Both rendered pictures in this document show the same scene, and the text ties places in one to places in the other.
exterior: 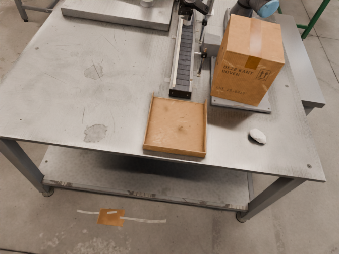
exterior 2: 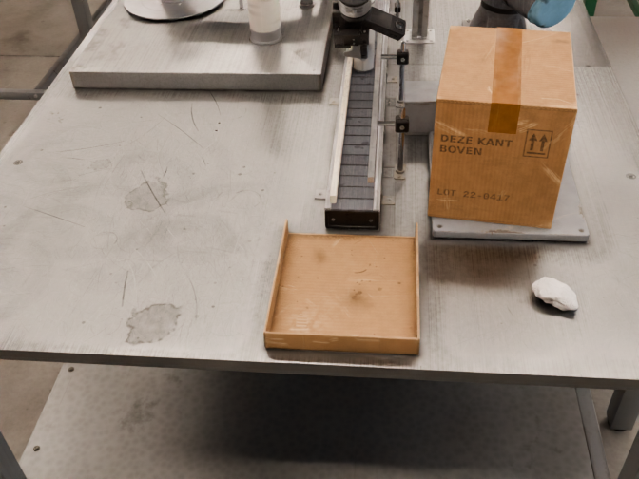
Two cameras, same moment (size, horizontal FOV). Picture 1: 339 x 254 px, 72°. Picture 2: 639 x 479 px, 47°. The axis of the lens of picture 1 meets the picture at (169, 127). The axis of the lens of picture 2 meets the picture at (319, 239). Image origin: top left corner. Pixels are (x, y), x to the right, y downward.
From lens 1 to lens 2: 0.36 m
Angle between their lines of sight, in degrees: 15
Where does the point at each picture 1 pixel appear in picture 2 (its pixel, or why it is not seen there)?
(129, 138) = (234, 328)
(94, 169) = (160, 458)
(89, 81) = (136, 217)
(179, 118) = (354, 275)
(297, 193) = not seen: outside the picture
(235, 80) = (476, 168)
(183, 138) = (364, 317)
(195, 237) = not seen: outside the picture
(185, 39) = (362, 100)
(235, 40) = (459, 77)
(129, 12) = (226, 61)
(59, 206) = not seen: outside the picture
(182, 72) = (356, 172)
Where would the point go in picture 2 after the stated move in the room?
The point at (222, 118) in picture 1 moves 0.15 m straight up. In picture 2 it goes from (461, 264) to (469, 201)
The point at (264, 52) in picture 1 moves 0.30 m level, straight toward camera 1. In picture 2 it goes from (527, 91) to (468, 183)
